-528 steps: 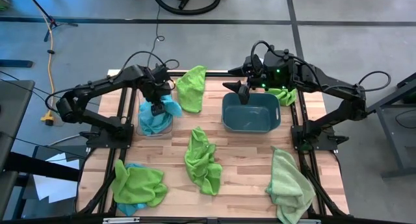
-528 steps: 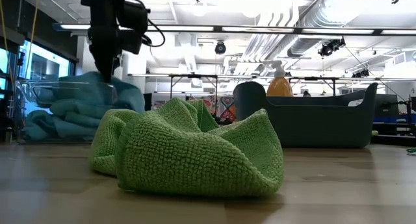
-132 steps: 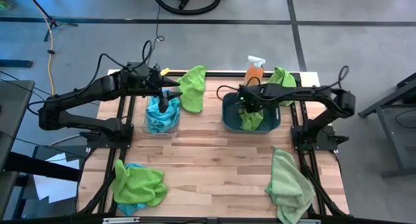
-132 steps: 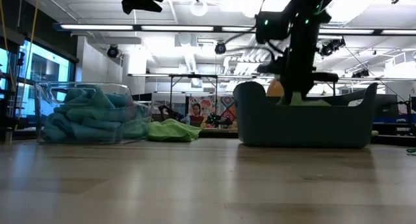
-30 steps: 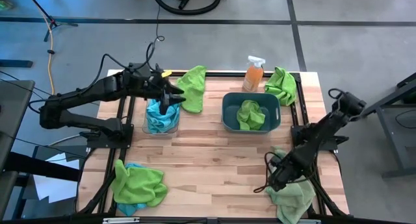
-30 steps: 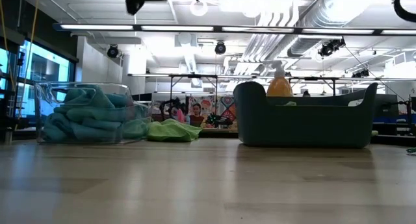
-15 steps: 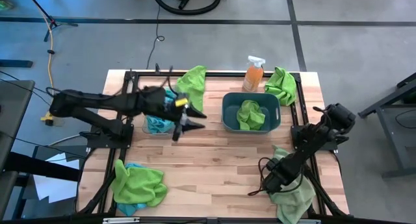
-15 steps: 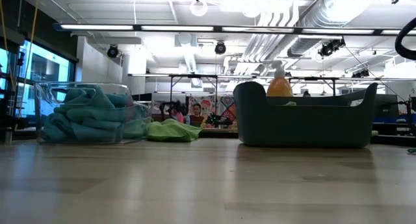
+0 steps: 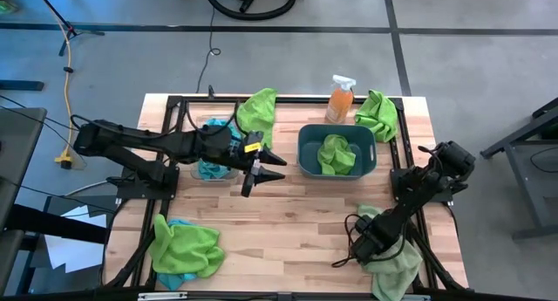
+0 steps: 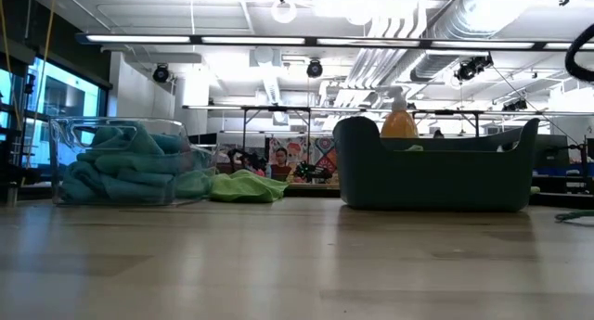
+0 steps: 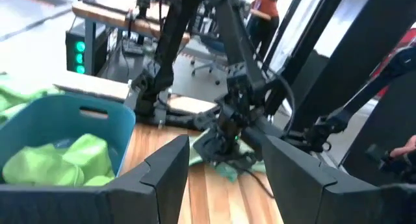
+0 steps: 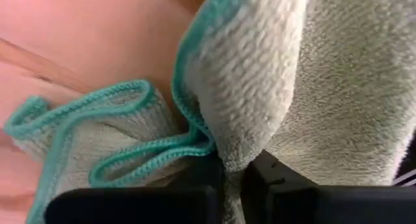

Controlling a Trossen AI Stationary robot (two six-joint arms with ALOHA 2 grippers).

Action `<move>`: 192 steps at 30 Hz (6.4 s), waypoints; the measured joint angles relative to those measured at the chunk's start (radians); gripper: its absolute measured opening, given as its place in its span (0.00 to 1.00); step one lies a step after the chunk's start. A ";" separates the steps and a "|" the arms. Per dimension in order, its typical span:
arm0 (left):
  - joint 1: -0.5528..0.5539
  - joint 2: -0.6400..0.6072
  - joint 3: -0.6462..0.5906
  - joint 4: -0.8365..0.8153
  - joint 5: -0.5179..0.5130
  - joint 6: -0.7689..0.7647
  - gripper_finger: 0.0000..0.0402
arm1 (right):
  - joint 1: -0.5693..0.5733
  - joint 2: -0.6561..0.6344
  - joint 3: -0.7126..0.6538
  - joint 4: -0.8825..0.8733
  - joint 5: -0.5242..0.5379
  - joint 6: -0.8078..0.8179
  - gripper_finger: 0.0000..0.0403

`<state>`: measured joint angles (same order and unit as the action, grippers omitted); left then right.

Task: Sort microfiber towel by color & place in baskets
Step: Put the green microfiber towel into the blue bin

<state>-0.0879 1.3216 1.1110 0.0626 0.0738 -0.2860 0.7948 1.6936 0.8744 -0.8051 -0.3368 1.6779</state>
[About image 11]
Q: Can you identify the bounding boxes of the person's hand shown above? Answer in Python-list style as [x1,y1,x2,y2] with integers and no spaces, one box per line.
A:
[388,134,416,160]

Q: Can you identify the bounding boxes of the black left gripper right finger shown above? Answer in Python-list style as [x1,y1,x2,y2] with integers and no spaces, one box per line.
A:
[261,134,385,224]

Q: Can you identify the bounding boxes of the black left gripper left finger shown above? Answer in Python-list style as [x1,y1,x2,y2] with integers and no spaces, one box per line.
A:
[105,134,191,224]

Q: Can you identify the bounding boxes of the red panel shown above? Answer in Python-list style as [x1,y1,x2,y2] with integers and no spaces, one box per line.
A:
[370,29,416,98]

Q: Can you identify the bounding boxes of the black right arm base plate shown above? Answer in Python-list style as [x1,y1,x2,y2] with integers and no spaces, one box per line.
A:
[123,81,225,131]

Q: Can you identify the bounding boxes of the pale green microfiber towel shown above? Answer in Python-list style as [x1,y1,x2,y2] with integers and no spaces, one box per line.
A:
[188,132,269,183]

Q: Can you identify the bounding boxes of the blue office chair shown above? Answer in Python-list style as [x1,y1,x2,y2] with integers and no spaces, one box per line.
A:
[190,32,228,86]

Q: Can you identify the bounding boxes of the black handheld device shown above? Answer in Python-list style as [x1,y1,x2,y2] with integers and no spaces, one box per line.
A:
[365,142,416,184]

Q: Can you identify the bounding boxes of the teal plastic basket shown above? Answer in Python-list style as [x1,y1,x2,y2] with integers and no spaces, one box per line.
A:
[0,93,137,186]

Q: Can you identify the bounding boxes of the bright green microfiber towel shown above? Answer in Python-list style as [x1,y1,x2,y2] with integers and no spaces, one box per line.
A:
[2,143,86,188]
[61,132,116,187]
[0,73,61,124]

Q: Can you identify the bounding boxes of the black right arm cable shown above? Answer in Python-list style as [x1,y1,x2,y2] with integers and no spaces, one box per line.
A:
[240,68,296,199]

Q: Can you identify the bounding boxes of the wooden workbench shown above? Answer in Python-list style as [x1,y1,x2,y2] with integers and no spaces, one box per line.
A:
[71,0,192,46]

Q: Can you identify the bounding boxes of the person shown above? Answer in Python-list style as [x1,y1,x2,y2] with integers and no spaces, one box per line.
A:
[246,0,281,61]

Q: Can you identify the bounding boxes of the black computer with green lights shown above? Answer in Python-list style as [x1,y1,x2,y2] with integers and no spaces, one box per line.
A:
[64,21,110,77]

